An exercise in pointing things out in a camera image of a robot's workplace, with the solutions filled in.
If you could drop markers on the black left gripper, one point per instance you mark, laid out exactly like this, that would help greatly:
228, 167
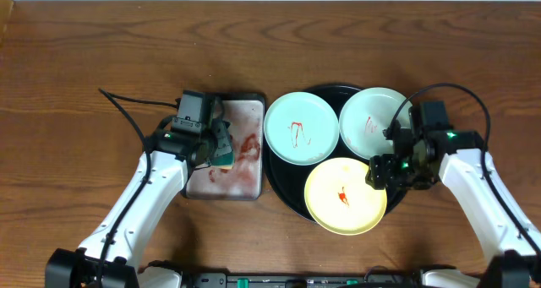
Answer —
219, 138

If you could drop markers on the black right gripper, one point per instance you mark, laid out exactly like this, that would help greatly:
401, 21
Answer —
381, 170

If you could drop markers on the green yellow sponge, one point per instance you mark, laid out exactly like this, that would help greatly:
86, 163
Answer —
223, 161

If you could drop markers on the pale green plate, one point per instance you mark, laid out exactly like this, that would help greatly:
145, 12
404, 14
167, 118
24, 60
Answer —
365, 116

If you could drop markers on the yellow plate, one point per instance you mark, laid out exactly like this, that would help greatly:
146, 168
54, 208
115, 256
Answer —
339, 200

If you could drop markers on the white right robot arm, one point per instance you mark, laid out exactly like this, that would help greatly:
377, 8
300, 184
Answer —
458, 160

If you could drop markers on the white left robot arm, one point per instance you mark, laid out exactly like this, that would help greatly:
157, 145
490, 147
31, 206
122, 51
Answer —
111, 254

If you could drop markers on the rectangular black metal tray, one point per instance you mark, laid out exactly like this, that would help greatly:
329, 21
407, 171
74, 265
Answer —
245, 112

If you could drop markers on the round black tray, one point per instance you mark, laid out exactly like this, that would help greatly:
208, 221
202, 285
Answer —
288, 180

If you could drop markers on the light blue plate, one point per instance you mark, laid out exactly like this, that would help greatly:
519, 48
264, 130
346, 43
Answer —
301, 128

